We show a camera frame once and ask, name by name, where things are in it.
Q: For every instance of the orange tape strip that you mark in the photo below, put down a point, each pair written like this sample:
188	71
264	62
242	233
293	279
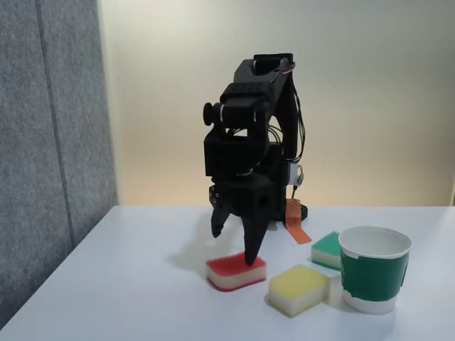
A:
296	223

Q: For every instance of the green sponge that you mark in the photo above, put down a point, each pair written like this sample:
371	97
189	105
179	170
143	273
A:
328	249

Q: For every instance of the yellow sponge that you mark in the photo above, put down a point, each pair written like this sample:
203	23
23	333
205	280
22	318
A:
298	288

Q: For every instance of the grey felt partition panel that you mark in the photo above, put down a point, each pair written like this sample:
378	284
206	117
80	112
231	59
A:
53	142

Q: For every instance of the white controller box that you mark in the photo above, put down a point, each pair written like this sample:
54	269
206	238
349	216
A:
295	174

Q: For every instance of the white paper cup green band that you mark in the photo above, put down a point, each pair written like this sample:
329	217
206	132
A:
373	277

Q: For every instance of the red sponge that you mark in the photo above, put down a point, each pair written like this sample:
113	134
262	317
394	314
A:
231	275

